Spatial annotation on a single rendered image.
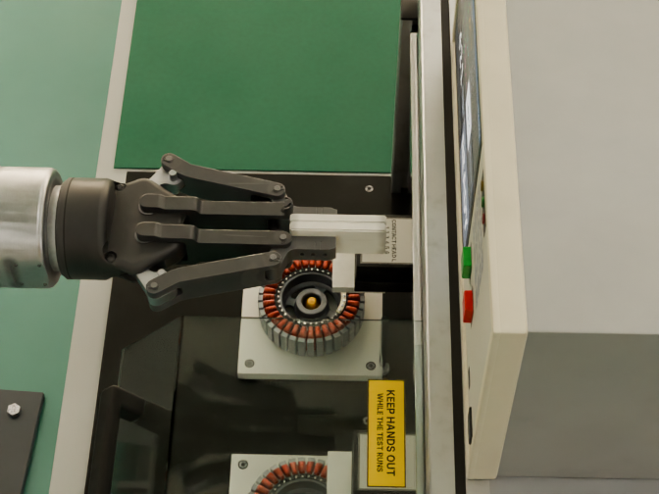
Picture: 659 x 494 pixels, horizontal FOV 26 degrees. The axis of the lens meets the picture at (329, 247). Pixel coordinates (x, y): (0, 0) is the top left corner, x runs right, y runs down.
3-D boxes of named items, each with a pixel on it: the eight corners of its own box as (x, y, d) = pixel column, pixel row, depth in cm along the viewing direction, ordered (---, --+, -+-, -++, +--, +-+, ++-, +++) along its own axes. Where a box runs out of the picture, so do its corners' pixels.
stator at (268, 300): (257, 359, 149) (255, 340, 146) (261, 271, 155) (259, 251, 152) (364, 360, 149) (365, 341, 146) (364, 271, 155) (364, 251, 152)
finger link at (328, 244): (266, 234, 104) (264, 268, 102) (335, 235, 103) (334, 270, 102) (267, 246, 105) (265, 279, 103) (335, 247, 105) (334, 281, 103)
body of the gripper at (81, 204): (76, 212, 110) (195, 214, 110) (61, 304, 106) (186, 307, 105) (61, 151, 104) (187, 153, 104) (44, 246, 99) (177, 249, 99)
